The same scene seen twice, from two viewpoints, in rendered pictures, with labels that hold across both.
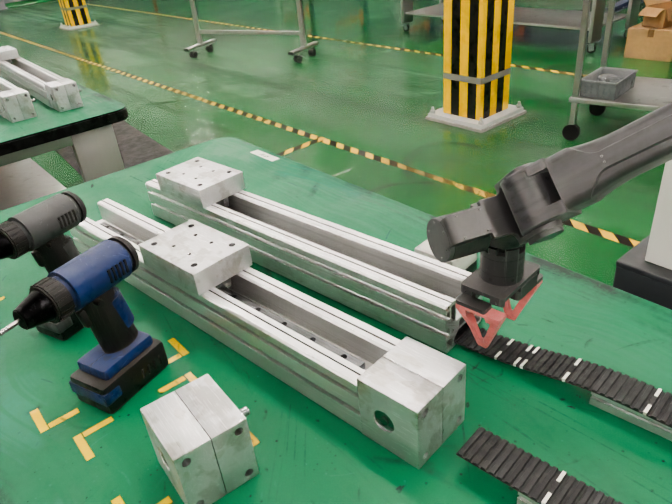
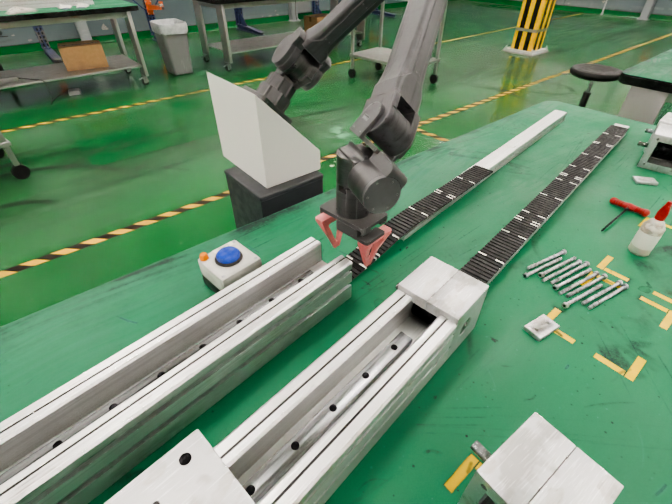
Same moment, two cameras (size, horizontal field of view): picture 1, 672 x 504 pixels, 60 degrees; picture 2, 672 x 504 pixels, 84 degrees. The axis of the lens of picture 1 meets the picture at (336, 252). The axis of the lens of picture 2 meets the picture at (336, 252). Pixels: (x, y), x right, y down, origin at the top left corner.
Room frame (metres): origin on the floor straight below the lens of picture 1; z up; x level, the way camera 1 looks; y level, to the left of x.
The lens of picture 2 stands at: (0.70, 0.32, 1.26)
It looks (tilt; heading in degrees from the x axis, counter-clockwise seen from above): 39 degrees down; 268
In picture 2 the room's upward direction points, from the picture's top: straight up
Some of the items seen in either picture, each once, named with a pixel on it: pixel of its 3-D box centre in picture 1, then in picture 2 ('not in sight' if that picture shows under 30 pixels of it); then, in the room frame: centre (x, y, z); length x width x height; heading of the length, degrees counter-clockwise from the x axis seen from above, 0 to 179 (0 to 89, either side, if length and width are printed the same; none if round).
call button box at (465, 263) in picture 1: (443, 260); (234, 272); (0.86, -0.18, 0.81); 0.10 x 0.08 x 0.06; 134
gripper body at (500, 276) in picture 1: (501, 262); (353, 200); (0.65, -0.22, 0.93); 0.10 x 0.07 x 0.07; 134
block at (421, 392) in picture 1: (418, 394); (431, 302); (0.53, -0.08, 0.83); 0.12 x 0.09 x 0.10; 134
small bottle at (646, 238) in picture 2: not in sight; (653, 227); (0.06, -0.25, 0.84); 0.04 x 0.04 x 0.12
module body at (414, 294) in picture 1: (283, 239); (91, 431); (0.98, 0.10, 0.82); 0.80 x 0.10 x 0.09; 44
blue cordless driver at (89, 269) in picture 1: (87, 336); not in sight; (0.64, 0.35, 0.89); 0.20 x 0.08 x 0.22; 147
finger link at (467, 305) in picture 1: (489, 314); (363, 241); (0.63, -0.20, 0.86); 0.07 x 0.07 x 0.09; 44
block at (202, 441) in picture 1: (209, 436); (522, 486); (0.50, 0.18, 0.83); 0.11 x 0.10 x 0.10; 124
